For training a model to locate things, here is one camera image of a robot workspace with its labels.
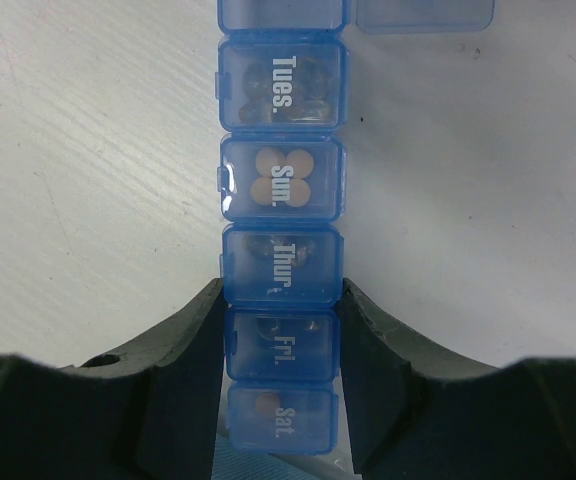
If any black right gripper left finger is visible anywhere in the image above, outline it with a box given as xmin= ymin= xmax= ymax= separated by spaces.
xmin=0 ymin=279 xmax=226 ymax=479

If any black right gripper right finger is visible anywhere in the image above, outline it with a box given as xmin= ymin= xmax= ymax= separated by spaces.
xmin=336 ymin=281 xmax=576 ymax=479

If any blue weekly pill organizer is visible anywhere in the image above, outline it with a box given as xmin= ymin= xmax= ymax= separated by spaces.
xmin=215 ymin=1 xmax=494 ymax=455

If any light blue cloth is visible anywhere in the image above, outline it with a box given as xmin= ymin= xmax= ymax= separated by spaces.
xmin=211 ymin=435 xmax=360 ymax=480

